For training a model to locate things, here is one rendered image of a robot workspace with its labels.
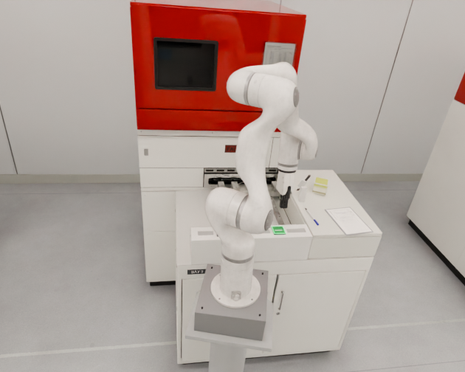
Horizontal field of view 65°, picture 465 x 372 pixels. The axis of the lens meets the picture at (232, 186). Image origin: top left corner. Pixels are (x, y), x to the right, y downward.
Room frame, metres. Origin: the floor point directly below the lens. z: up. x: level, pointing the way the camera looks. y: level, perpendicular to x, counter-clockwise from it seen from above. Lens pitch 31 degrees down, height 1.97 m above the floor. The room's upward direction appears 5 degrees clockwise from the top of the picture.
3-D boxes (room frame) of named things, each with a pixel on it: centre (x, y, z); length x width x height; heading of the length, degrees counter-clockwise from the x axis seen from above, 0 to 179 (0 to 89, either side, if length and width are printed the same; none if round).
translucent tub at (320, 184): (1.71, -0.48, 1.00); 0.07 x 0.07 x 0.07; 75
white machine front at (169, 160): (1.86, 0.13, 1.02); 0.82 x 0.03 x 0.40; 101
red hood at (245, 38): (2.17, 0.19, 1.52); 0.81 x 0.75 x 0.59; 101
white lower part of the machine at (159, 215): (2.19, 0.20, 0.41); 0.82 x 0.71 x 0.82; 101
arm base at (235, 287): (0.99, -0.04, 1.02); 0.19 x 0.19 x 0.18
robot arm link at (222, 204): (1.01, -0.01, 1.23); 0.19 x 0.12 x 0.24; 64
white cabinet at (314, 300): (1.59, -0.20, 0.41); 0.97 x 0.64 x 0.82; 101
